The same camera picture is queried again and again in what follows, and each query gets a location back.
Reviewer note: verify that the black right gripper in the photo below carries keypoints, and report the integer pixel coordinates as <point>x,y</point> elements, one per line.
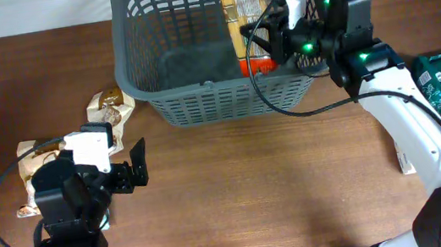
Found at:
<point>278,42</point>

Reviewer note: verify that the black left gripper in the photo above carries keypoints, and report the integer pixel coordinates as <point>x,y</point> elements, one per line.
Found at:
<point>123,177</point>

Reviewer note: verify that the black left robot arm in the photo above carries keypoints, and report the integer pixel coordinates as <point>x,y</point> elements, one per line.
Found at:
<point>73,198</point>

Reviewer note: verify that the grey plastic basket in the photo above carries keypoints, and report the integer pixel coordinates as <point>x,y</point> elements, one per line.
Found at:
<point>178,56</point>

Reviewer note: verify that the crumpled brown wrapper right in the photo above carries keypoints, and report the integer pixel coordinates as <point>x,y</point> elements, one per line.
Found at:
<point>115,107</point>

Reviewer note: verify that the crumpled brown wrapper left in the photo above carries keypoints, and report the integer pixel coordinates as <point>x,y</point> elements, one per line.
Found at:
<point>27,168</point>

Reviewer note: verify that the orange tan cracker package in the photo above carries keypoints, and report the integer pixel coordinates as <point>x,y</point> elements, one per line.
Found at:
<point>237,14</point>

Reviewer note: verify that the light teal wrapped packet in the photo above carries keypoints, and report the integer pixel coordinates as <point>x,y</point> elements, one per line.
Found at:
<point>104,225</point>

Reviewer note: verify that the crumpled brown wrapper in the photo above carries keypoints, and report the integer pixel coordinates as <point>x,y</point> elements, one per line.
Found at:
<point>27,168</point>
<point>115,107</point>

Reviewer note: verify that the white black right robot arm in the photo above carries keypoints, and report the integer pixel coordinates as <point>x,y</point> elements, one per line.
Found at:
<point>375,77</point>

